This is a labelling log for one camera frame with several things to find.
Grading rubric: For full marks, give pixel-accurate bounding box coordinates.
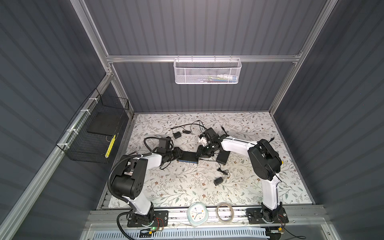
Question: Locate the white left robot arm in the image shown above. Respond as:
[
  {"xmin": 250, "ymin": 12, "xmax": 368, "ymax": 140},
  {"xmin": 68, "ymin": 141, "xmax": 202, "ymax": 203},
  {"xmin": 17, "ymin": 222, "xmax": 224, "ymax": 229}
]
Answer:
[{"xmin": 107, "ymin": 137, "xmax": 184, "ymax": 225}]

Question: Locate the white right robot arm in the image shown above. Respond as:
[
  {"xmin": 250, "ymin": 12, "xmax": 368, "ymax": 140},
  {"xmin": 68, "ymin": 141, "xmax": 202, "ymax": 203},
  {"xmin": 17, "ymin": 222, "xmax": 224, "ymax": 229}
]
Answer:
[{"xmin": 197, "ymin": 128, "xmax": 283, "ymax": 223}]

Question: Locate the black foam pad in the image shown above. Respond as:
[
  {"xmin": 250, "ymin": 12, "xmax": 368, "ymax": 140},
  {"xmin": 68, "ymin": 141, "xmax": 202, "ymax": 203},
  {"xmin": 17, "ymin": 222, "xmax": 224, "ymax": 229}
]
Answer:
[{"xmin": 87, "ymin": 112, "xmax": 120, "ymax": 137}]

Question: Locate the white analog clock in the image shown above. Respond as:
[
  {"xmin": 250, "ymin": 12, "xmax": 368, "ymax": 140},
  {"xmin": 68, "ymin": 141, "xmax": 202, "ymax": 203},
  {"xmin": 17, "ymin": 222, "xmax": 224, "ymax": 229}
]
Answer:
[{"xmin": 187, "ymin": 202, "xmax": 209, "ymax": 227}]

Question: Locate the black power adapter with cord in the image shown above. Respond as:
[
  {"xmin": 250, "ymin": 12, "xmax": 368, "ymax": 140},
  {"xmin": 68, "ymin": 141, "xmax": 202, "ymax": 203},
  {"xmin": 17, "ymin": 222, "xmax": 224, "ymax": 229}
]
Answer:
[{"xmin": 168, "ymin": 120, "xmax": 207, "ymax": 139}]

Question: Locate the clear tape ring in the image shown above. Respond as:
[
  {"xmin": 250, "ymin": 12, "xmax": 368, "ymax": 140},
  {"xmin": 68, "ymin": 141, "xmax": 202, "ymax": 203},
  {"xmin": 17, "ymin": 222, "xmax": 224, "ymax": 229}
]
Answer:
[{"xmin": 215, "ymin": 202, "xmax": 235, "ymax": 223}]

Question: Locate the black wire wall basket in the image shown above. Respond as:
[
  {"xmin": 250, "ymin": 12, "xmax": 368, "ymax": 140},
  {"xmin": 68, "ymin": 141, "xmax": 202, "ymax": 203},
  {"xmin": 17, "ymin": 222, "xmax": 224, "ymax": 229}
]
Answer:
[{"xmin": 57, "ymin": 90, "xmax": 130, "ymax": 164}]

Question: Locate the white wire mesh basket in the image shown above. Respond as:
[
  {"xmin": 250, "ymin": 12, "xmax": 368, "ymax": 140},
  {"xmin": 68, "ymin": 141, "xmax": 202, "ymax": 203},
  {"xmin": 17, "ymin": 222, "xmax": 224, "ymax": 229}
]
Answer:
[{"xmin": 173, "ymin": 57, "xmax": 242, "ymax": 85}]

